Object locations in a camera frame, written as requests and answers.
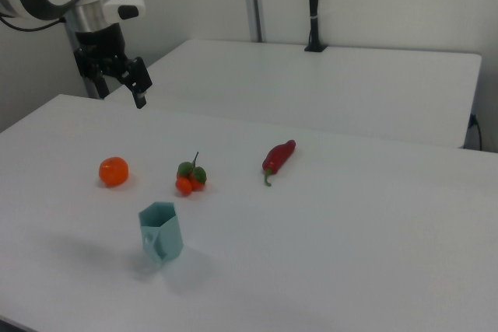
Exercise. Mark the red chili pepper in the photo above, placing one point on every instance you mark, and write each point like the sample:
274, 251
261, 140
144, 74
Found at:
278, 157

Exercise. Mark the large orange fruit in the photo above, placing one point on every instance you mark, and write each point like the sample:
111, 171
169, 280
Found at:
113, 171

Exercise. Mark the small oranges with green leaves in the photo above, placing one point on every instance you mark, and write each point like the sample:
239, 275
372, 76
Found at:
186, 184

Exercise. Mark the white side table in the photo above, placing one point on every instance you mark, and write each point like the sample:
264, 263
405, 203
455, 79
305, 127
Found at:
311, 87

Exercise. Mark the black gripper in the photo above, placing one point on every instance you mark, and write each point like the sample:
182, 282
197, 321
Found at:
101, 48

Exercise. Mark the light blue angular mug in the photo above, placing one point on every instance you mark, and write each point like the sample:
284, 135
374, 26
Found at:
168, 238

